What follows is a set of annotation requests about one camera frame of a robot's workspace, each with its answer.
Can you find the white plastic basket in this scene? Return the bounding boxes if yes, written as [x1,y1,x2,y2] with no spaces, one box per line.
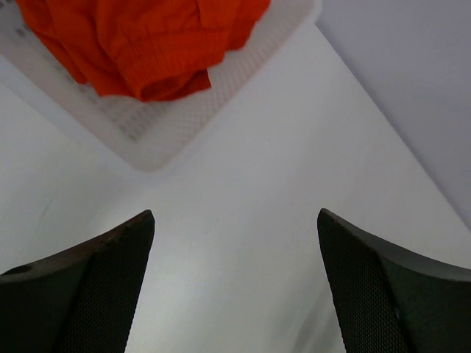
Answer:
[1,1,322,173]

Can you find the orange shorts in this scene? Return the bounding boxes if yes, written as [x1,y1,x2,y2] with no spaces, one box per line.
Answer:
[18,1,269,102]

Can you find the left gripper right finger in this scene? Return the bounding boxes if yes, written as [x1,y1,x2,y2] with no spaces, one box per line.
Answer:
[317,209,470,352]

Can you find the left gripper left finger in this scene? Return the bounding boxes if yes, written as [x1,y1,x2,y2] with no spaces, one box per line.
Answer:
[1,210,155,352]

